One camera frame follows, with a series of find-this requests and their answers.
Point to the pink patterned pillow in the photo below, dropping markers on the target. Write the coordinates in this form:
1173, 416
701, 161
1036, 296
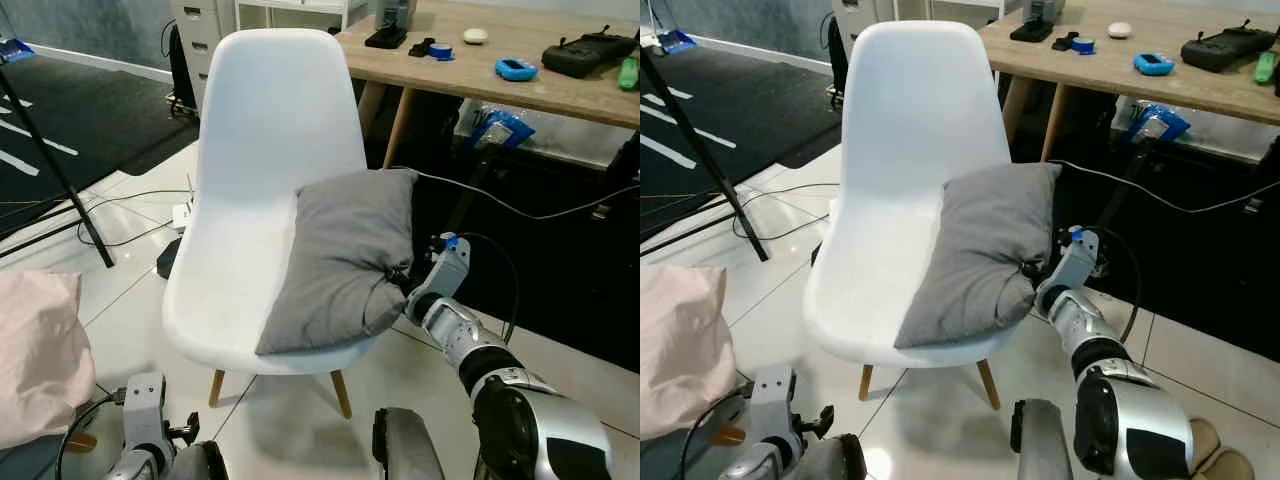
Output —
40, 350
680, 340

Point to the grey device box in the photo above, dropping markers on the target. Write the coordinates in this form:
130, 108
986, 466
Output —
1042, 10
395, 12

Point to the white drawer cabinet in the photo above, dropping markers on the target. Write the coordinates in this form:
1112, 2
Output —
860, 12
205, 20

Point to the white plastic chair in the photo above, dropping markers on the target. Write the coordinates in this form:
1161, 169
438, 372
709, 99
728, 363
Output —
270, 130
915, 120

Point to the blue tape roll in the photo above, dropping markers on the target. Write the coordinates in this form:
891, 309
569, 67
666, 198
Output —
1084, 47
442, 52

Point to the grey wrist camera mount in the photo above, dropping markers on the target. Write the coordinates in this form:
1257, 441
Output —
775, 405
450, 270
1078, 262
145, 410

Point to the small blue item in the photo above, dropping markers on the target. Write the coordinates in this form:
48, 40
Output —
15, 50
680, 42

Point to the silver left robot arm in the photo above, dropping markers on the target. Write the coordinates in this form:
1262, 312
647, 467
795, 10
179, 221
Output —
775, 465
140, 465

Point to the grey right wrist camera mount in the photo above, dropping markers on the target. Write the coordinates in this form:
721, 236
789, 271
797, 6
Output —
450, 270
1078, 262

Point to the brown slipper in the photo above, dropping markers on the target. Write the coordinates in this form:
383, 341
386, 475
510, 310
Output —
1230, 465
1205, 435

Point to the blue handheld device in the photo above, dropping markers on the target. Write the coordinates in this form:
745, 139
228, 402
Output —
1153, 64
515, 69

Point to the small black clip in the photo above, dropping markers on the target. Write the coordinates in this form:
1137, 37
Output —
418, 47
1062, 41

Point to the black floor rug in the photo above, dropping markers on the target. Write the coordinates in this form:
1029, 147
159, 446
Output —
760, 100
100, 110

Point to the grey left robot leg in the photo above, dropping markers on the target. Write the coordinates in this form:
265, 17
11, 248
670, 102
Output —
205, 465
835, 462

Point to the grey right robot leg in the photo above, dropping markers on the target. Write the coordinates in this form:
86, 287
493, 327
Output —
410, 450
1045, 445

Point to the white round puck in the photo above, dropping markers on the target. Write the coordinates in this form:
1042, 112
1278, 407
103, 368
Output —
475, 36
1119, 30

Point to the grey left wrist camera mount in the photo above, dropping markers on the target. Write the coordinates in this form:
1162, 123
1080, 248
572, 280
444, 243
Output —
145, 410
775, 405

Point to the black flat device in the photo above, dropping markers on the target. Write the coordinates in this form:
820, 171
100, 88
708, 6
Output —
1030, 32
385, 38

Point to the white shelf frame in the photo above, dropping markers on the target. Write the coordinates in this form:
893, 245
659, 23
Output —
940, 4
300, 5

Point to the grey robot leg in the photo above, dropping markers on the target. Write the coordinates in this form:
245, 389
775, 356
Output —
1045, 445
205, 465
835, 462
410, 450

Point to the wooden table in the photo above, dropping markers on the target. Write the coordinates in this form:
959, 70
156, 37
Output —
1100, 70
560, 95

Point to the green bottle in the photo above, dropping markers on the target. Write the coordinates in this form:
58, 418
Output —
1265, 67
628, 73

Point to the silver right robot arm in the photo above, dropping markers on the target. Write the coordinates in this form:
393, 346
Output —
540, 430
1130, 420

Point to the grey pillow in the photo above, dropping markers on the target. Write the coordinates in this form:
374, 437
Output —
980, 250
340, 260

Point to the black floor box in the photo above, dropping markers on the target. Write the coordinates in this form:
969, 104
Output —
168, 262

